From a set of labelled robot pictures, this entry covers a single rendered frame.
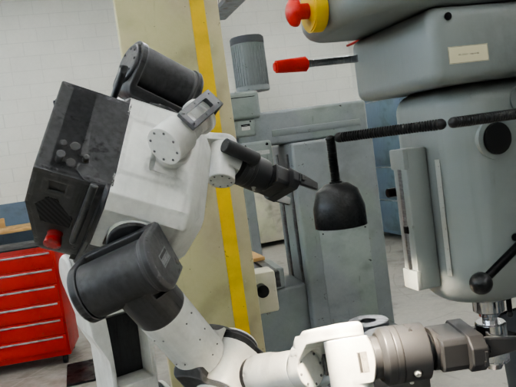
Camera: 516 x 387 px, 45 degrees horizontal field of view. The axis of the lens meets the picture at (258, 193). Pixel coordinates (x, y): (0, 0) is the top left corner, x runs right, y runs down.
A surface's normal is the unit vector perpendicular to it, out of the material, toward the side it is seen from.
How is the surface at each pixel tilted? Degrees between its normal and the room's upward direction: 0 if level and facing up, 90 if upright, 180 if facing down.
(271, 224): 90
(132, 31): 90
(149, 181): 58
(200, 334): 89
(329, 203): 72
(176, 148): 115
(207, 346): 89
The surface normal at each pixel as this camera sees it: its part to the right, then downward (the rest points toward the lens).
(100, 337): 0.54, -0.14
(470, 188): -0.38, 0.13
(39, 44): 0.29, 0.04
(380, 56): -0.95, 0.15
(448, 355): 0.06, 0.07
